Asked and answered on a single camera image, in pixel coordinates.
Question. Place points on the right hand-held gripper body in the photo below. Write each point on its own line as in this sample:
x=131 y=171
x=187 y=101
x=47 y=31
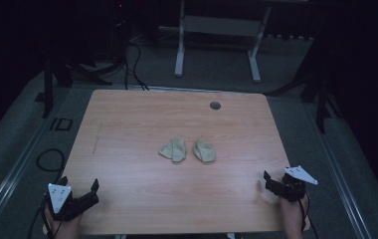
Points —
x=293 y=191

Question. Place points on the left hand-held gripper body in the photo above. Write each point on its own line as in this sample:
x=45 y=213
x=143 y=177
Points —
x=60 y=196

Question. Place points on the pale green sock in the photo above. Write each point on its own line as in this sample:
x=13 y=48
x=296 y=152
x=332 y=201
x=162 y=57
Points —
x=205 y=151
x=174 y=150

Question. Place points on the person's right hand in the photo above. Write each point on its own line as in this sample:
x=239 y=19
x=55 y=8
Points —
x=293 y=217

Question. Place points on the person's left hand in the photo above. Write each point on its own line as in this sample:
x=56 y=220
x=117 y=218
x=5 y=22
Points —
x=66 y=228

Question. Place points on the black metal stand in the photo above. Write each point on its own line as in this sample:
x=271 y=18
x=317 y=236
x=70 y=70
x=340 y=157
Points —
x=47 y=89

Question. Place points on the black tripod legs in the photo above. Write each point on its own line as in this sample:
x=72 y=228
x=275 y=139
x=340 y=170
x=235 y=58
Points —
x=84 y=74

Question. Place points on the metal floor rail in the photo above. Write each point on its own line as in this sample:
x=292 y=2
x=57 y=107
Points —
x=18 y=172
x=339 y=172

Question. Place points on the white desk frame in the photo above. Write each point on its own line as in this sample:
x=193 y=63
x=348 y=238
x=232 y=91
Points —
x=222 y=26

